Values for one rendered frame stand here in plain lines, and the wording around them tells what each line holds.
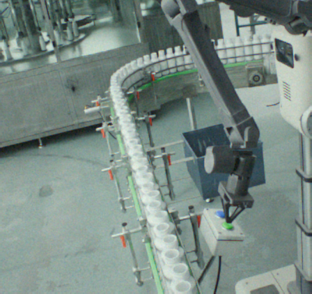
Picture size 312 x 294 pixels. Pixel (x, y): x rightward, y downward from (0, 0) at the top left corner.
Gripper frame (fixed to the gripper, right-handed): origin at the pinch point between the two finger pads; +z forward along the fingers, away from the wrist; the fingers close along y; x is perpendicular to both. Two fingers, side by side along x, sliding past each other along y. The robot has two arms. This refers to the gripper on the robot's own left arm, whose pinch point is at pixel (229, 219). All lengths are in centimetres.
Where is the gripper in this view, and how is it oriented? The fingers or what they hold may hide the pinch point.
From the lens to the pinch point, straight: 122.8
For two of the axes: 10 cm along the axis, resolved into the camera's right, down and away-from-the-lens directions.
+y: 1.8, 3.8, -9.1
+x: 9.7, 0.8, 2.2
